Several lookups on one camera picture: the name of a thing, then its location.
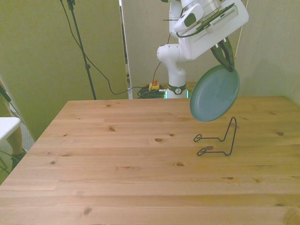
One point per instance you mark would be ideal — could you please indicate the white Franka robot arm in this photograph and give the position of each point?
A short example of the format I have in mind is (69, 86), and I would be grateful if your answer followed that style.
(172, 61)

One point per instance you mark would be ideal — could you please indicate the yellow emergency stop button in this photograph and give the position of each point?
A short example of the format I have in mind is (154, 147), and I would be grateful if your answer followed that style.
(154, 86)

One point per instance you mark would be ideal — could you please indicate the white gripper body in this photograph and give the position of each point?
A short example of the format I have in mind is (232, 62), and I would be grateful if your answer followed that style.
(199, 45)

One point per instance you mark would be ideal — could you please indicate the black tripod stand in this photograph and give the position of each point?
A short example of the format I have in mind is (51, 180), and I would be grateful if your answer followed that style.
(80, 44)

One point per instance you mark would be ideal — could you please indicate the teal round plate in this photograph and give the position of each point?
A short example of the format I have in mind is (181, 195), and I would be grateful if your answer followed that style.
(214, 96)

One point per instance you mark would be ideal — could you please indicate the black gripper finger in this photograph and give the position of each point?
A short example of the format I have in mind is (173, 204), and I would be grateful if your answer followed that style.
(221, 57)
(230, 55)

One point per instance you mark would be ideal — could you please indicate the white stool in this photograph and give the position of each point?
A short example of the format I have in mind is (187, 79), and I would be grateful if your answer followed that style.
(7, 126)

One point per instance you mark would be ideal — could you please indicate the dark shoe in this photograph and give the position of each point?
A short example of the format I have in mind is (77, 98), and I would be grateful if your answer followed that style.
(18, 158)

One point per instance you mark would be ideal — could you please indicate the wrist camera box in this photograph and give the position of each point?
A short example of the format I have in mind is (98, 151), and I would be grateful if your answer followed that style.
(225, 17)

